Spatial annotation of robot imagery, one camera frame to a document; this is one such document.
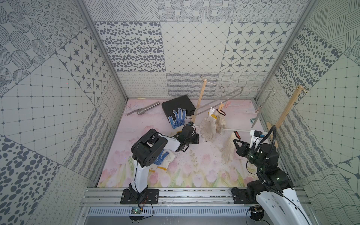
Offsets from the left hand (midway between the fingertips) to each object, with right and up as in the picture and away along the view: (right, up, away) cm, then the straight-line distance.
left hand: (204, 139), depth 93 cm
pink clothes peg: (+13, +24, -8) cm, 28 cm away
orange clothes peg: (+8, +21, -9) cm, 24 cm away
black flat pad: (-16, +26, +19) cm, 36 cm away
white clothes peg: (+2, +19, -11) cm, 22 cm away
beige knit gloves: (+12, -3, -15) cm, 19 cm away
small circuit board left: (-39, -33, -22) cm, 55 cm away
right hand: (+13, +2, -19) cm, 23 cm away
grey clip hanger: (+10, +27, -13) cm, 32 cm away
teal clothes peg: (+25, +14, -15) cm, 32 cm away
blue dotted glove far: (-17, +14, +10) cm, 24 cm away
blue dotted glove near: (-27, -12, -8) cm, 30 cm away
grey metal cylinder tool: (-49, +19, +16) cm, 55 cm away
